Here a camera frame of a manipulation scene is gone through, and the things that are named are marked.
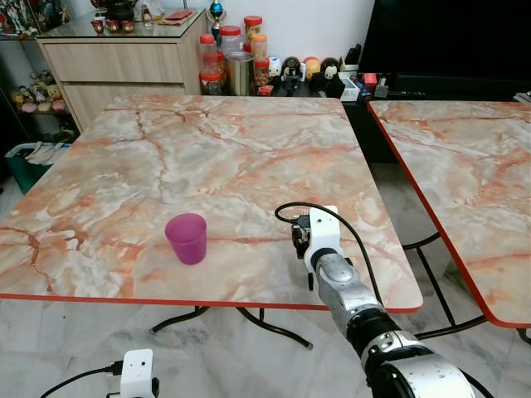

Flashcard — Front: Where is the purple plastic cup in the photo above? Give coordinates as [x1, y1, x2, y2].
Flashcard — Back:
[164, 213, 208, 265]

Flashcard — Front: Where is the black and white toy figurine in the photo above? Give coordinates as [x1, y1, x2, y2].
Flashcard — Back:
[280, 56, 303, 90]

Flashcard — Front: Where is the dark brown toy figurine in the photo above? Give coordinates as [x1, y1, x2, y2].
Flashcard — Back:
[320, 58, 343, 92]

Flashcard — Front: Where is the slim red-lid snack jar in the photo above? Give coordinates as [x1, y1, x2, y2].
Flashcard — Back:
[254, 58, 271, 89]

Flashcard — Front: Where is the pink and yellow toy figurine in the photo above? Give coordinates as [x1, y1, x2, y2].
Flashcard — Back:
[303, 56, 321, 81]

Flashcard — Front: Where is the shiny metal tin canister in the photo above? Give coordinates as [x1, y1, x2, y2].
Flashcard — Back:
[226, 51, 256, 97]

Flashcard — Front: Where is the short red-lid snack jar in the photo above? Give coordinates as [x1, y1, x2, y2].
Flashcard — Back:
[199, 70, 226, 96]

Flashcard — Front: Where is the jar with orange contents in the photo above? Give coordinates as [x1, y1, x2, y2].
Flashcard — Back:
[251, 33, 270, 61]

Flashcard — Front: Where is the tall red-lid snack jar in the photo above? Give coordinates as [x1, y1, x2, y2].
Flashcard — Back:
[199, 33, 220, 74]

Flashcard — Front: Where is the wide clear red-lid jar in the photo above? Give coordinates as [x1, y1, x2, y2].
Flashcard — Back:
[218, 25, 244, 56]

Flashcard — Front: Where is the blue globe trophy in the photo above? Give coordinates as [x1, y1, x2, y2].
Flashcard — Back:
[209, 0, 227, 27]

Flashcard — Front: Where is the black television screen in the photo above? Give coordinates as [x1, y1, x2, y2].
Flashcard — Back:
[358, 0, 531, 81]

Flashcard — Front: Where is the red rectangular tray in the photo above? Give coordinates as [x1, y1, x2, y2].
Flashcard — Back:
[163, 8, 197, 22]

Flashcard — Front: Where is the light wooden drawer cabinet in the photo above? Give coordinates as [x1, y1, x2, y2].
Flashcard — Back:
[37, 10, 208, 133]

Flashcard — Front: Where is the green storage basket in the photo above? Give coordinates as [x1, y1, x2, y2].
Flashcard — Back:
[4, 141, 71, 196]

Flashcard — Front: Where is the dark teapot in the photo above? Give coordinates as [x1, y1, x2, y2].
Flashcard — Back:
[101, 0, 139, 21]

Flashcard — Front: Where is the black display shelf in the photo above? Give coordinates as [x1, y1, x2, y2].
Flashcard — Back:
[0, 0, 84, 167]

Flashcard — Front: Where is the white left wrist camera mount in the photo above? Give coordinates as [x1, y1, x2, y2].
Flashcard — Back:
[119, 349, 158, 398]

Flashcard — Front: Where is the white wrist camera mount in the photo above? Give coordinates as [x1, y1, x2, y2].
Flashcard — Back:
[304, 206, 342, 276]
[119, 349, 158, 398]

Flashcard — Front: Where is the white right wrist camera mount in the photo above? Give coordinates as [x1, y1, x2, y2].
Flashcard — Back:
[304, 206, 342, 276]

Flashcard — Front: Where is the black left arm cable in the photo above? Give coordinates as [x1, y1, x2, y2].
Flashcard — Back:
[40, 362, 125, 398]

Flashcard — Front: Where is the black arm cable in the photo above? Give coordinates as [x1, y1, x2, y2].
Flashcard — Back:
[40, 362, 125, 398]
[275, 201, 384, 309]

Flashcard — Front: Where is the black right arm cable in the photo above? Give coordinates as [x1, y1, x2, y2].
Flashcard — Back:
[275, 201, 384, 309]

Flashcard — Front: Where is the black metal table leg frame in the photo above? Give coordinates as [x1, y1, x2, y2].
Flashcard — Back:
[402, 232, 531, 342]
[151, 305, 314, 350]

